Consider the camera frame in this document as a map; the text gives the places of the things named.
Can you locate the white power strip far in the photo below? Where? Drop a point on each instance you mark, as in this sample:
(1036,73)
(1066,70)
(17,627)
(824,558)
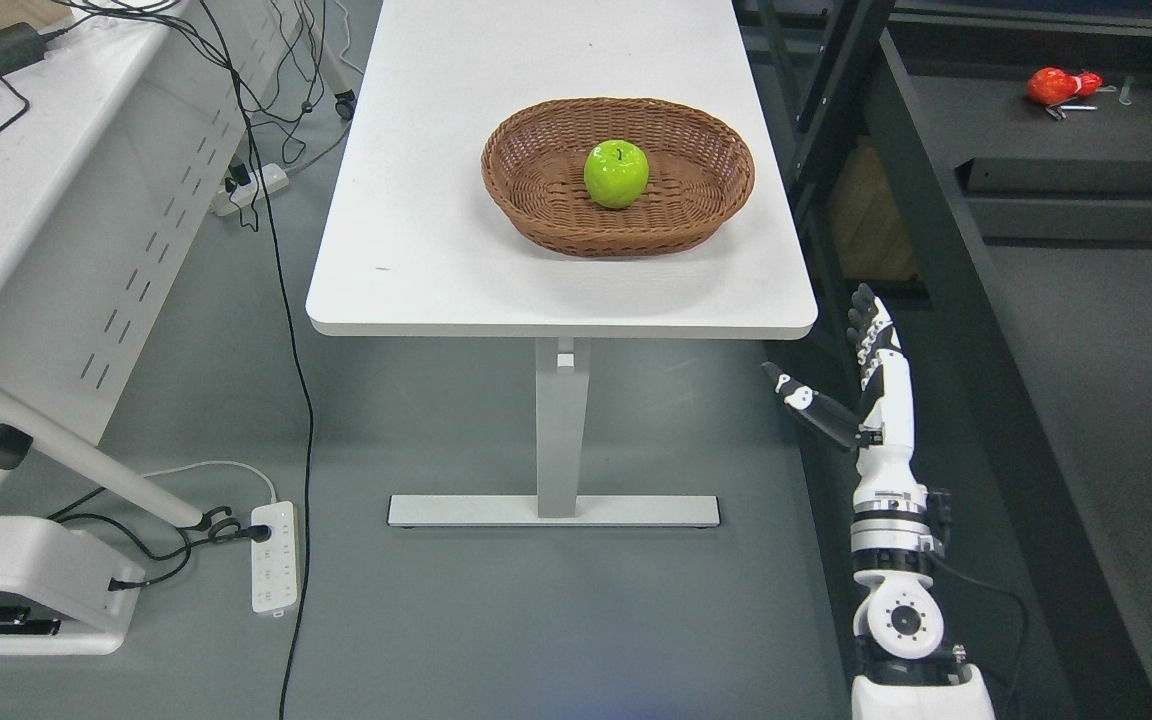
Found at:
(233,196)

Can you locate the black power adapter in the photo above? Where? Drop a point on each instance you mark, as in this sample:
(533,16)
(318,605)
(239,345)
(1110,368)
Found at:
(21,46)

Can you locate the white folding table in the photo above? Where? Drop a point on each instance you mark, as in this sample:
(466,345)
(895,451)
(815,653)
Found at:
(111,149)

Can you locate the white standing desk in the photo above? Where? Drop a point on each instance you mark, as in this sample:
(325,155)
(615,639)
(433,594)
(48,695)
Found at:
(413,245)

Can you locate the brown wicker basket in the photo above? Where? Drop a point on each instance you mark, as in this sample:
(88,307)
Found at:
(701,173)

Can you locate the green apple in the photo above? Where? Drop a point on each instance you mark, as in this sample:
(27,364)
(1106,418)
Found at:
(615,173)

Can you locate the white power strip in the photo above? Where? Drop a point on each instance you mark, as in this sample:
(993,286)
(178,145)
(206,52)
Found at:
(233,196)
(275,564)

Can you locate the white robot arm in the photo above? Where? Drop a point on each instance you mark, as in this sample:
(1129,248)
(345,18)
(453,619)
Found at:
(908,668)

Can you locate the black metal shelf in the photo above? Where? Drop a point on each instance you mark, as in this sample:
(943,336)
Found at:
(1013,243)

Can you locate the white robot base unit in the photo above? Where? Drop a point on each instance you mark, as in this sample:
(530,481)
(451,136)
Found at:
(62,591)

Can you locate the red toy on shelf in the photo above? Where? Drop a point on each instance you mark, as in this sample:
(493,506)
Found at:
(1051,85)

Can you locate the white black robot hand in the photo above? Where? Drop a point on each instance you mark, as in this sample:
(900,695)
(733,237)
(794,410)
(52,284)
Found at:
(883,429)

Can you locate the white power strip near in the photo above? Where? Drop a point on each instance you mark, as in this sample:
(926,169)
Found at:
(275,564)

